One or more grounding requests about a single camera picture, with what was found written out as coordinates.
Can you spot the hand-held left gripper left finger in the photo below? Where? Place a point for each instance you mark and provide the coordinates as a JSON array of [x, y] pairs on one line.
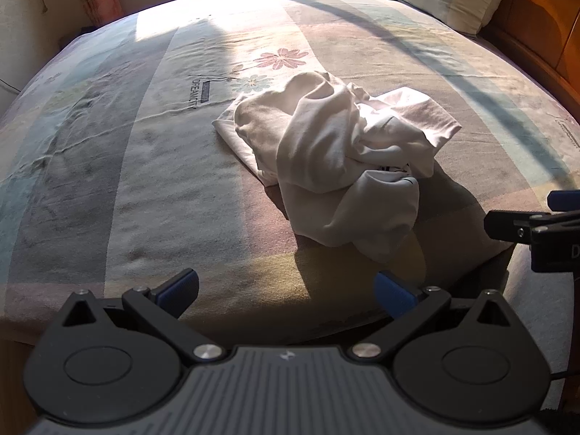
[[179, 293]]

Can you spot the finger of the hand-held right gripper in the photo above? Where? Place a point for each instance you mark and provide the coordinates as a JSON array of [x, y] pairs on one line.
[[564, 200], [510, 226]]

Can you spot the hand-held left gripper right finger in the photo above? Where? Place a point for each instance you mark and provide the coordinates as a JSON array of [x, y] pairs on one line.
[[393, 295]]

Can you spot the white long-sleeved shirt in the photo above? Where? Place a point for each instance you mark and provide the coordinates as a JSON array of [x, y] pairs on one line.
[[326, 163]]

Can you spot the bed with pastel patterned sheet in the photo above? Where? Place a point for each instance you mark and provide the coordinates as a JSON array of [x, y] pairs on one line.
[[136, 167]]

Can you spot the wooden headboard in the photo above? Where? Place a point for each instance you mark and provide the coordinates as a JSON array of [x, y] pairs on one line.
[[539, 22]]

